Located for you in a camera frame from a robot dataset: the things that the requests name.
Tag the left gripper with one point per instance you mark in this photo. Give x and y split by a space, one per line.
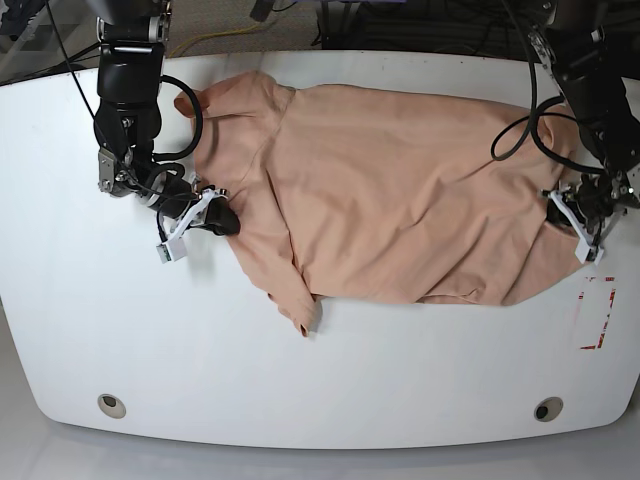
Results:
598 197

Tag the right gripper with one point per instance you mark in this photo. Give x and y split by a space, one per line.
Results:
166 191

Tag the peach T-shirt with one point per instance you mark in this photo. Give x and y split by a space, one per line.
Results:
383 196

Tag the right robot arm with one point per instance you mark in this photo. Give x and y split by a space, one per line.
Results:
132 39

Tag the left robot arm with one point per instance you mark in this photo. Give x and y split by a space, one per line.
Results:
569 37

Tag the red tape rectangle marking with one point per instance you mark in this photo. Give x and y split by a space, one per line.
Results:
594 310

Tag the left table grommet hole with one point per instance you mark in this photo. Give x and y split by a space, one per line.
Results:
111 406

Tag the table grommet hole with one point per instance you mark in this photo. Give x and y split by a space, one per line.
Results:
111 406
548 409

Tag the right table grommet hole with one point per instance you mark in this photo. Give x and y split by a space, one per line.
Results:
548 409

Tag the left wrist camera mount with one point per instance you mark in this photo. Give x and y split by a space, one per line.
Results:
590 248

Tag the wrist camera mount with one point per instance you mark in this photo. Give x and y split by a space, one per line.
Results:
590 248
172 246

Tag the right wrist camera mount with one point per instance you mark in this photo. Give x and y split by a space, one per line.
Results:
172 246

